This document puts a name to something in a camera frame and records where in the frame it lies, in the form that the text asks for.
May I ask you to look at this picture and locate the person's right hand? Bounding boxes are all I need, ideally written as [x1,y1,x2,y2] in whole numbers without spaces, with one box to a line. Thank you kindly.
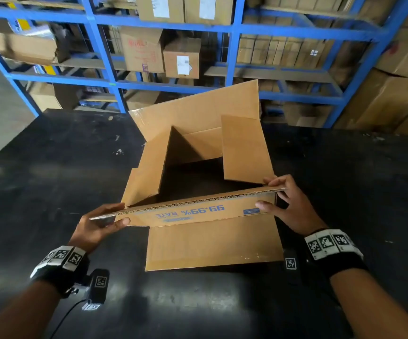
[255,174,328,237]

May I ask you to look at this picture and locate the person's left hand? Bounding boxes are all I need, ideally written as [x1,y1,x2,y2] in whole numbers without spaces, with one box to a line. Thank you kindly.
[68,203,131,255]

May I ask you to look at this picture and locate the brown cardboard box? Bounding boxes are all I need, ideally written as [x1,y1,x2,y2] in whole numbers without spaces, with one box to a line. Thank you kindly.
[90,80,287,272]

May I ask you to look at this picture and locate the person's left forearm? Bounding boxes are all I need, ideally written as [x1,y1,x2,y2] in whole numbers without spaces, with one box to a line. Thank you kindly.
[0,280,62,339]

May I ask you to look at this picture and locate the person's right forearm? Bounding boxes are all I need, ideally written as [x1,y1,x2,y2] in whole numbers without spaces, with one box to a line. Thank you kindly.
[330,268,408,339]

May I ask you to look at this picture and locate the black marker wristband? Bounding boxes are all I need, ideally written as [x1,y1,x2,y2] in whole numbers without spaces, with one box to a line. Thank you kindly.
[30,246,91,298]
[297,228,369,279]

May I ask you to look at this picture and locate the plain cardboard box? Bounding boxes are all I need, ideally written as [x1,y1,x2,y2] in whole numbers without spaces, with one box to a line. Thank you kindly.
[283,101,333,128]
[29,82,81,112]
[125,91,163,111]

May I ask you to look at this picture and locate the row of flat cardboard boxes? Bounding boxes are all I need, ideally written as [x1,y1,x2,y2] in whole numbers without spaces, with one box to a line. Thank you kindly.
[237,34,336,68]

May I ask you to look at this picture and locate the small cardboard box white label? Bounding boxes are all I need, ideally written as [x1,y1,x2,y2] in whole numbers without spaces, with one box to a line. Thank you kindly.
[163,37,202,80]

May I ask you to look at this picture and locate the stack of large cardboard boxes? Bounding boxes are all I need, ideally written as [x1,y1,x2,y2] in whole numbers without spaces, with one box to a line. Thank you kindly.
[334,0,408,138]

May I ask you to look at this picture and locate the cardboard box with red print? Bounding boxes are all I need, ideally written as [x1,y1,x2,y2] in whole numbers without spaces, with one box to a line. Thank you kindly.
[119,26,166,73]

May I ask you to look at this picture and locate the blue metal shelving rack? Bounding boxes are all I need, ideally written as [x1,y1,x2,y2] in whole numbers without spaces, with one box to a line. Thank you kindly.
[0,0,408,129]

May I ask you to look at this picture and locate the long cardboard box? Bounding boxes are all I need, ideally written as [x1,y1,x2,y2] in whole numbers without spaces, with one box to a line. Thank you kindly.
[0,24,71,66]

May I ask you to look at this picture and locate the cardboard box with white label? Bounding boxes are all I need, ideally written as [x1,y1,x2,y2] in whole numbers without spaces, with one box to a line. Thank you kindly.
[184,0,235,26]
[135,0,185,24]

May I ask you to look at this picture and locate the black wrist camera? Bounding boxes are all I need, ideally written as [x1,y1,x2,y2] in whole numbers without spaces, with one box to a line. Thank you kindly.
[70,268,110,312]
[282,248,300,273]

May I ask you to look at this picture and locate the black camera cable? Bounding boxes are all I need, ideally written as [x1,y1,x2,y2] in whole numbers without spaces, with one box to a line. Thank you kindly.
[49,299,85,339]

